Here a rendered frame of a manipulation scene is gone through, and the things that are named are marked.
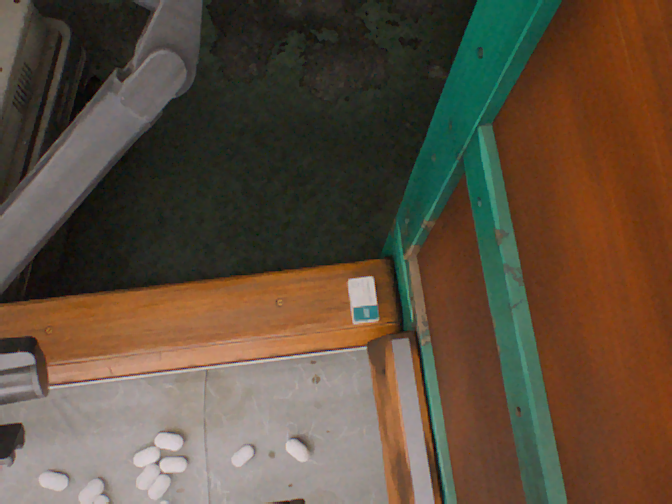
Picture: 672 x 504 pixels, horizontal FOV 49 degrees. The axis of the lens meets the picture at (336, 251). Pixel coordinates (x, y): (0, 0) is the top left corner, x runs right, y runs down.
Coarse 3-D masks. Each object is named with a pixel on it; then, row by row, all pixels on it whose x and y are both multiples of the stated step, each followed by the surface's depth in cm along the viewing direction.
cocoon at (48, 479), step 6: (42, 474) 97; (48, 474) 96; (54, 474) 97; (60, 474) 97; (42, 480) 96; (48, 480) 96; (54, 480) 96; (60, 480) 96; (66, 480) 97; (42, 486) 96; (48, 486) 96; (54, 486) 96; (60, 486) 96; (66, 486) 97
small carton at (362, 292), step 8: (352, 280) 102; (360, 280) 102; (368, 280) 102; (352, 288) 102; (360, 288) 102; (368, 288) 102; (352, 296) 101; (360, 296) 101; (368, 296) 101; (376, 296) 102; (352, 304) 101; (360, 304) 101; (368, 304) 101; (376, 304) 101; (352, 312) 101; (360, 312) 101; (368, 312) 101; (376, 312) 101; (360, 320) 101; (368, 320) 101; (376, 320) 102
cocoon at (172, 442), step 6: (162, 432) 99; (156, 438) 98; (162, 438) 98; (168, 438) 98; (174, 438) 98; (180, 438) 99; (156, 444) 98; (162, 444) 98; (168, 444) 98; (174, 444) 98; (180, 444) 98; (174, 450) 98
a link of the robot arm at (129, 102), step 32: (128, 64) 77; (160, 64) 68; (96, 96) 72; (128, 96) 69; (160, 96) 69; (96, 128) 72; (128, 128) 73; (64, 160) 73; (96, 160) 73; (32, 192) 73; (64, 192) 74; (0, 224) 74; (32, 224) 74; (0, 256) 75; (32, 256) 76; (0, 288) 76
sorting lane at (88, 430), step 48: (96, 384) 101; (144, 384) 102; (192, 384) 102; (240, 384) 102; (288, 384) 102; (336, 384) 103; (48, 432) 100; (96, 432) 100; (144, 432) 100; (192, 432) 100; (240, 432) 101; (288, 432) 101; (336, 432) 101; (0, 480) 98; (192, 480) 99; (240, 480) 99; (288, 480) 99; (336, 480) 99; (384, 480) 100
